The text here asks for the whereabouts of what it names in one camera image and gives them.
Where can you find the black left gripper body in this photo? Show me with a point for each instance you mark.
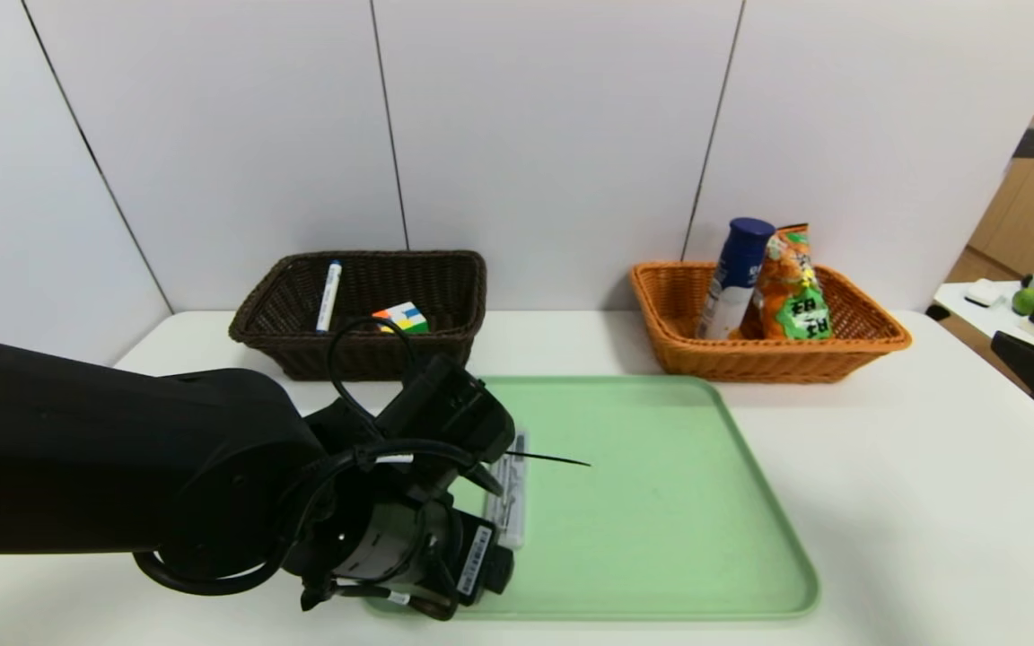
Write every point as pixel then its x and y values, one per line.
pixel 476 559

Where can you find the multicolour puzzle cube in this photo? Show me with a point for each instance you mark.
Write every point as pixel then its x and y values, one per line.
pixel 405 316

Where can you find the orange green snack bag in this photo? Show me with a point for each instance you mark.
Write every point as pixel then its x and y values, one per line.
pixel 791 296

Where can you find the white blue marker pen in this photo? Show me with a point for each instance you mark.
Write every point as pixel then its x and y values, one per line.
pixel 329 296

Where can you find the blue capped white bottle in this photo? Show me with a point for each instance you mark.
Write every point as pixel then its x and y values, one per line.
pixel 737 269

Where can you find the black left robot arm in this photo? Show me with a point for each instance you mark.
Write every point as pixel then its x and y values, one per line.
pixel 122 449

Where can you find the dark brown wicker basket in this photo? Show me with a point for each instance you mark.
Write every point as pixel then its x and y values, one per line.
pixel 445 359

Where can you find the orange wicker basket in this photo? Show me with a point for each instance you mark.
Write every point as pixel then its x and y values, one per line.
pixel 750 363

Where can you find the grey clear compass case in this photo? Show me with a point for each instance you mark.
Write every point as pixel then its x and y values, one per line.
pixel 515 516

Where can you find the green round fruit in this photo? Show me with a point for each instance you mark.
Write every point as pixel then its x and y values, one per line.
pixel 1026 301

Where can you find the white side table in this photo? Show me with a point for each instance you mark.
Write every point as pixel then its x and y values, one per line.
pixel 975 318

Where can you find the small white flat box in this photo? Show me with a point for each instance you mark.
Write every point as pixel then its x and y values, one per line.
pixel 984 294

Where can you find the light green plastic tray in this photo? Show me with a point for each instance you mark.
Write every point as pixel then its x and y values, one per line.
pixel 661 538

